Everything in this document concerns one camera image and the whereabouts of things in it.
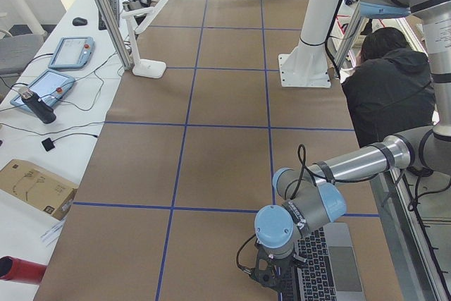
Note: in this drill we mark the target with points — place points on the cardboard box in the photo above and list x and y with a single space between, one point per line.
38 187

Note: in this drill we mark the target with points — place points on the black computer mouse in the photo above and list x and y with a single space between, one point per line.
78 21

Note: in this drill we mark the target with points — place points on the red cylinder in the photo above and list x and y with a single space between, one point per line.
21 271

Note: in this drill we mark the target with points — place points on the upper blue teach pendant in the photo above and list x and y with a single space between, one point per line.
72 53

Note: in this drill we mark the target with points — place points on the small black puck device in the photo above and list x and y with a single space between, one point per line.
48 144

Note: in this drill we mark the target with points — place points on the lower blue teach pendant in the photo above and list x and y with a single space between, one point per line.
51 86

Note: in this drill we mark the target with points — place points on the grey laptop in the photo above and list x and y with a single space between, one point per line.
330 272

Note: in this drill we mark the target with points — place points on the person in black jacket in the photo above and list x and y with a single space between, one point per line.
391 90

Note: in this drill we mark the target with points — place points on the aluminium frame post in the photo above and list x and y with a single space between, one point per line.
114 33

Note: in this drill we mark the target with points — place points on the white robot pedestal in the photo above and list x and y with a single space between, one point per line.
306 66

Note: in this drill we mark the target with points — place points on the black bottle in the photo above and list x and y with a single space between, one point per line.
35 103

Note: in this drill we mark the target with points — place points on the grey office chair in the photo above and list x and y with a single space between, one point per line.
18 51

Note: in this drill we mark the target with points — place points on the blue teach pendant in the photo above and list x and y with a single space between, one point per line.
51 86
72 53

